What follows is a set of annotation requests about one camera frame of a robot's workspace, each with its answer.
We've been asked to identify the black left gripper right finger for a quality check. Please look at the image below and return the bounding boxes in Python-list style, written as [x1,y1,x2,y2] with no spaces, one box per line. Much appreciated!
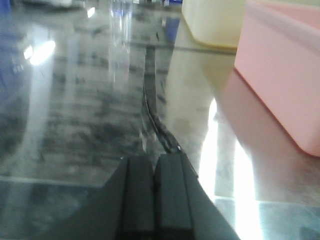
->
[154,153,239,240]

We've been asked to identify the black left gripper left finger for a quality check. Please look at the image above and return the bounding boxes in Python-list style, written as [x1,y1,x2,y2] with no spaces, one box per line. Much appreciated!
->
[43,156,154,240]

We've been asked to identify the pink plastic bin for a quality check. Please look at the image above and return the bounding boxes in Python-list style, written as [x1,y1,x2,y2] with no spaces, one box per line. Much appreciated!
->
[234,0,320,156]

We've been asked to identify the cream plastic bin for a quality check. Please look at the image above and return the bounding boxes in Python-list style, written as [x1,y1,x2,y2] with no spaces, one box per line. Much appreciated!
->
[181,0,246,49]

